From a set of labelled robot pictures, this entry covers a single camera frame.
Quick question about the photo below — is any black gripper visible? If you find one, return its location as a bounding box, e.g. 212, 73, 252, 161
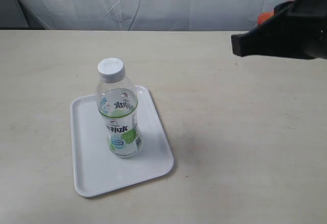
231, 0, 326, 60

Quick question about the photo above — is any clear plastic water bottle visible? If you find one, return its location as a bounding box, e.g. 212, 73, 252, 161
97, 58, 142, 158

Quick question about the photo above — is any white plastic tray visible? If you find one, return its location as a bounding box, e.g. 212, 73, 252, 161
70, 85, 174, 197

